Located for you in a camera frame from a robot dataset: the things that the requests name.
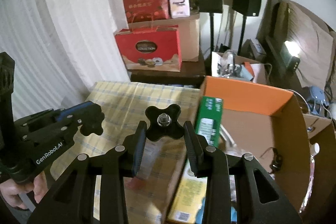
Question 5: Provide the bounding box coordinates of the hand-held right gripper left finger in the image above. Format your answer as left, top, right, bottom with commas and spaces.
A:
26, 120, 148, 224

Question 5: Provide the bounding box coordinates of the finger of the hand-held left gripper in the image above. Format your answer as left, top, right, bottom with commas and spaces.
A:
22, 118, 82, 147
53, 101, 105, 123

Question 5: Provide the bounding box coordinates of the open brown cardboard box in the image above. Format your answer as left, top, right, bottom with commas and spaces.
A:
302, 112, 336, 214

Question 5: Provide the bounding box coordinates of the black speaker stand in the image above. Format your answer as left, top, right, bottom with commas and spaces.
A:
237, 15, 248, 55
208, 13, 215, 54

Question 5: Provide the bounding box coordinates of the red box on top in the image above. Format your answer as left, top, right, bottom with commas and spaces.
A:
121, 0, 174, 29

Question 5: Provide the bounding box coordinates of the white curtain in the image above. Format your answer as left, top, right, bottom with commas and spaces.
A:
0, 0, 133, 123

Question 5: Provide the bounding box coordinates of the brown cardboard sheet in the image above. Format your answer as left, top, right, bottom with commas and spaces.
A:
286, 1, 336, 88

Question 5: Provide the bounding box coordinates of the black star knob with bolt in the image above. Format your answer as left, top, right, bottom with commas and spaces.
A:
145, 105, 182, 142

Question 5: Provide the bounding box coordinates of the blue white device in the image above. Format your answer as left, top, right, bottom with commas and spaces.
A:
307, 85, 330, 109

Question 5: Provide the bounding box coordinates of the white pink carton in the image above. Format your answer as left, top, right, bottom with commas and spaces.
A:
168, 0, 191, 19

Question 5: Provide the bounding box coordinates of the black monitor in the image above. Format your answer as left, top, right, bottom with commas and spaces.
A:
256, 0, 301, 74

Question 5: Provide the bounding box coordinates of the orange cardboard box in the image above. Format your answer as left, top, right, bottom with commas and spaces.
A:
163, 75, 312, 214

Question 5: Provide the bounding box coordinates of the cardboard box of clutter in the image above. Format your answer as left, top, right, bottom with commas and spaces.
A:
211, 50, 271, 84

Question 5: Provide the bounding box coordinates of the black cable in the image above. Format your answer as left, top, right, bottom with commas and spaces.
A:
259, 147, 284, 172

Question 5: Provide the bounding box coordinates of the dark wooden side table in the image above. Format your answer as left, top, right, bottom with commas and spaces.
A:
130, 53, 208, 88

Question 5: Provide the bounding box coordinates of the yellow checked tablecloth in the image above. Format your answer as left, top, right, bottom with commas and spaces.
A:
73, 81, 203, 224

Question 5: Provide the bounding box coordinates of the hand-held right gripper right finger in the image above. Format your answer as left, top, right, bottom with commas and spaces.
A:
183, 121, 303, 224

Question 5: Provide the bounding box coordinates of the red gift box cupcake print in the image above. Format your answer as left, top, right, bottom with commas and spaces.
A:
114, 25, 183, 73

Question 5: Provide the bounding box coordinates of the green yellow toothpaste box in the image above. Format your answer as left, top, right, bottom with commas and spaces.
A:
167, 97, 224, 224

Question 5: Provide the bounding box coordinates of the person's left hand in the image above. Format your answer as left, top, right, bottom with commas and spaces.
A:
0, 172, 49, 210

